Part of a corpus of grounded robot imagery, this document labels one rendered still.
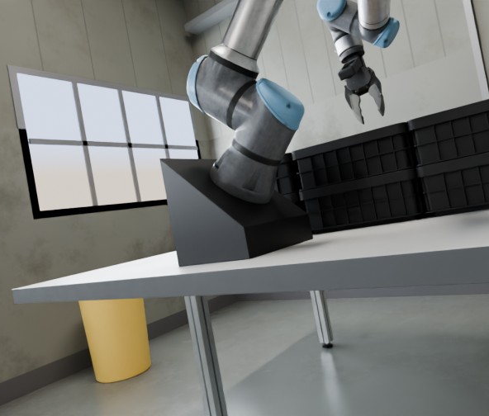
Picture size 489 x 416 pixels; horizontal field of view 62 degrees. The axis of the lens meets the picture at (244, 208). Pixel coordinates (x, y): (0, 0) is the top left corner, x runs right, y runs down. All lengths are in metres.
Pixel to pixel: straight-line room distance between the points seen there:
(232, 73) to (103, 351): 1.98
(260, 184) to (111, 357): 1.87
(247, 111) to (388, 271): 0.47
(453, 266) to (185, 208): 0.53
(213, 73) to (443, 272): 0.61
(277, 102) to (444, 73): 2.43
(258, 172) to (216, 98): 0.18
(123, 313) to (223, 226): 1.78
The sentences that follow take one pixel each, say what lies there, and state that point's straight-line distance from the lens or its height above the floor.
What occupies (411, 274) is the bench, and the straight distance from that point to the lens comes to 0.53.
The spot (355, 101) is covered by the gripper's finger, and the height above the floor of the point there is 1.05.
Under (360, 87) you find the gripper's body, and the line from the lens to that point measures 1.27.
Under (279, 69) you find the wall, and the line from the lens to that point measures 3.73.
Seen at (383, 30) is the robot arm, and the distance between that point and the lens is 1.19.
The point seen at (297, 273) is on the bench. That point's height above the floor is 0.69.
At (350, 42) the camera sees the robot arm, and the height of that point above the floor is 1.22.
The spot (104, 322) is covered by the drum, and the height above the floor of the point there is 0.35.
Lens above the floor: 0.77
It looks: 2 degrees up
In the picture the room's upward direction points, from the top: 10 degrees counter-clockwise
